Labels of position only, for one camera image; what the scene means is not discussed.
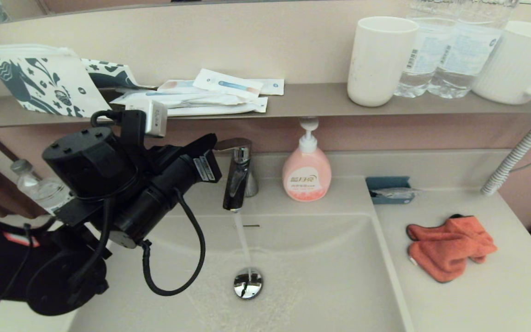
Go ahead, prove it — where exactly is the chrome faucet lever handle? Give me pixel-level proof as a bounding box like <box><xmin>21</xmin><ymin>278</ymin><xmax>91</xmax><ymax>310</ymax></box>
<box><xmin>214</xmin><ymin>137</ymin><xmax>252</xmax><ymax>153</ymax></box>

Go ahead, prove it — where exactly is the orange cleaning cloth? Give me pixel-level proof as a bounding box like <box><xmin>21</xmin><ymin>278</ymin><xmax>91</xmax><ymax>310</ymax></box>
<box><xmin>406</xmin><ymin>214</ymin><xmax>498</xmax><ymax>283</ymax></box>

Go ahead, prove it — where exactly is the chrome faucet body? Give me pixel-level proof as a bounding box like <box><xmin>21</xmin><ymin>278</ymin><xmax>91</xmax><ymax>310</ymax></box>
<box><xmin>222</xmin><ymin>147</ymin><xmax>259</xmax><ymax>213</ymax></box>

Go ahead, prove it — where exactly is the beige sink basin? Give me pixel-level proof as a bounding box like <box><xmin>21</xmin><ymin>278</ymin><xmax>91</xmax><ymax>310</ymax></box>
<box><xmin>65</xmin><ymin>212</ymin><xmax>414</xmax><ymax>332</ymax></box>

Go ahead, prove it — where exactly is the white sachet orange print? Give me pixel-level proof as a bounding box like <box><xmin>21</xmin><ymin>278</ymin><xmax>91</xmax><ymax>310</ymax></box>
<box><xmin>158</xmin><ymin>79</ymin><xmax>201</xmax><ymax>94</ymax></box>

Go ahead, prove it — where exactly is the white toothbrush print sachet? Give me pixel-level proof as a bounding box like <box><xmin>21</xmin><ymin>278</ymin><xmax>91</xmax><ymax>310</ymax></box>
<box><xmin>193</xmin><ymin>68</ymin><xmax>264</xmax><ymax>101</ymax></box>

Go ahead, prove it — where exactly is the small white sachet blue logo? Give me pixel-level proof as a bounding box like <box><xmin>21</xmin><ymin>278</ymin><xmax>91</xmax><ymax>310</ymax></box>
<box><xmin>249</xmin><ymin>78</ymin><xmax>285</xmax><ymax>96</ymax></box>

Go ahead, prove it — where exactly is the pink hand soap pump bottle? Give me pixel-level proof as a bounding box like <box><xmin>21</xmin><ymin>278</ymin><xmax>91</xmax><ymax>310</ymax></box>
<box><xmin>282</xmin><ymin>118</ymin><xmax>332</xmax><ymax>202</ymax></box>

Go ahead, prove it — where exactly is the small white blue patterned pouch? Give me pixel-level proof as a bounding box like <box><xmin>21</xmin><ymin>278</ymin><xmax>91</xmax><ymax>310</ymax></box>
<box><xmin>81</xmin><ymin>59</ymin><xmax>156</xmax><ymax>90</ymax></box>

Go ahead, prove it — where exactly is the chrome drain stopper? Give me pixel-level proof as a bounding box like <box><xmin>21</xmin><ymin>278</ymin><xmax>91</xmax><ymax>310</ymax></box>
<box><xmin>233</xmin><ymin>267</ymin><xmax>264</xmax><ymax>300</ymax></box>

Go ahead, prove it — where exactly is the capped water bottle deer label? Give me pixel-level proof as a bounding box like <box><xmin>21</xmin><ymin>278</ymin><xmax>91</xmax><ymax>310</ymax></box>
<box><xmin>11</xmin><ymin>159</ymin><xmax>71</xmax><ymax>215</ymax></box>

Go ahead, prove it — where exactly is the large white blue patterned pouch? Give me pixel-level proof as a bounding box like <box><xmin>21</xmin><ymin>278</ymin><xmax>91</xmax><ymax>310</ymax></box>
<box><xmin>0</xmin><ymin>44</ymin><xmax>112</xmax><ymax>119</ymax></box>

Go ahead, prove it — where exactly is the blue soap tray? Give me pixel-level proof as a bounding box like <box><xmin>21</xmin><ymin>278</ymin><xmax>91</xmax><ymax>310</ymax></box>
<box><xmin>366</xmin><ymin>176</ymin><xmax>415</xmax><ymax>205</ymax></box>

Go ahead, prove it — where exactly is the white plastic tumbler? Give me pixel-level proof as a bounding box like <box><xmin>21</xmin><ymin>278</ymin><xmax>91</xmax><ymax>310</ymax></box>
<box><xmin>347</xmin><ymin>17</ymin><xmax>419</xmax><ymax>107</ymax></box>

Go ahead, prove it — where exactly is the silver foil sachet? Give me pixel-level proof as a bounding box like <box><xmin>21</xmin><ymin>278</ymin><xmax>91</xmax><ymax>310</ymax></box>
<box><xmin>371</xmin><ymin>188</ymin><xmax>421</xmax><ymax>200</ymax></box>

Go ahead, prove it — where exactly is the clear water bottle white label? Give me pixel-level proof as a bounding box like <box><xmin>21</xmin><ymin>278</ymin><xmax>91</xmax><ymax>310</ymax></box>
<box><xmin>428</xmin><ymin>0</ymin><xmax>520</xmax><ymax>99</ymax></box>
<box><xmin>394</xmin><ymin>0</ymin><xmax>456</xmax><ymax>98</ymax></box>

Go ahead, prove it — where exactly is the white ribbed mug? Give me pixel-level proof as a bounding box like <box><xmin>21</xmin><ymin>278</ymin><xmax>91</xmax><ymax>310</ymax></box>
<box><xmin>472</xmin><ymin>21</ymin><xmax>531</xmax><ymax>105</ymax></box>

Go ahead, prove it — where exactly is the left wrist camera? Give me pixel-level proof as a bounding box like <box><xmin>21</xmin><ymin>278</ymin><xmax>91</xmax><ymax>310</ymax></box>
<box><xmin>120</xmin><ymin>99</ymin><xmax>169</xmax><ymax>148</ymax></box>

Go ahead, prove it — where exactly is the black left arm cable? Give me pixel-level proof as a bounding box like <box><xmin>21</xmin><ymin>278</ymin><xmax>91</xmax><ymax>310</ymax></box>
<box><xmin>142</xmin><ymin>187</ymin><xmax>207</xmax><ymax>296</ymax></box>

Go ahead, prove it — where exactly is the grey wall shelf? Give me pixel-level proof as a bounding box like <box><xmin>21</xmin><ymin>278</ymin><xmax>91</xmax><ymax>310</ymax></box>
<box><xmin>0</xmin><ymin>82</ymin><xmax>531</xmax><ymax>130</ymax></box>

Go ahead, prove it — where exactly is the wall mirror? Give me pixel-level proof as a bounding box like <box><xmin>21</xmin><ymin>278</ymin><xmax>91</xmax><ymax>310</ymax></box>
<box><xmin>0</xmin><ymin>0</ymin><xmax>531</xmax><ymax>29</ymax></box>

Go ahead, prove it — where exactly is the white corrugated hose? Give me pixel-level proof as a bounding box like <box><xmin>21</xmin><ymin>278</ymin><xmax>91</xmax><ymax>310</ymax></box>
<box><xmin>480</xmin><ymin>115</ymin><xmax>531</xmax><ymax>196</ymax></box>

